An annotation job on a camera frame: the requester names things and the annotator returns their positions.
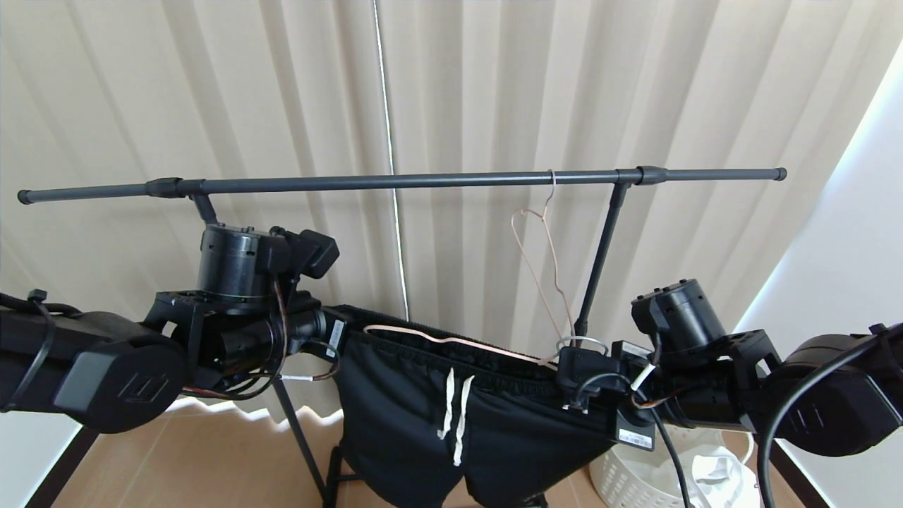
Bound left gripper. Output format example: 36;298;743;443
217;309;348;376

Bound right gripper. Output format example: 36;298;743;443
614;383;753;452

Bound black shorts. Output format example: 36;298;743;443
332;305;622;508

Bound pink clothes hanger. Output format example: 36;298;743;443
510;169;576;346
363;323;610;369

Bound white laundry basket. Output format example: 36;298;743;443
589;427;756;508

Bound black clothes rack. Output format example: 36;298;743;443
18;166;787;508

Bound white garment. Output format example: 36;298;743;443
688;452;761;508

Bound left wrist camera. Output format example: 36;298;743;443
272;227;340;280

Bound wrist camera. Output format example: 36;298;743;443
557;340;653;411
272;227;340;280

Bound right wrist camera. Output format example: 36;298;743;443
557;340;653;411

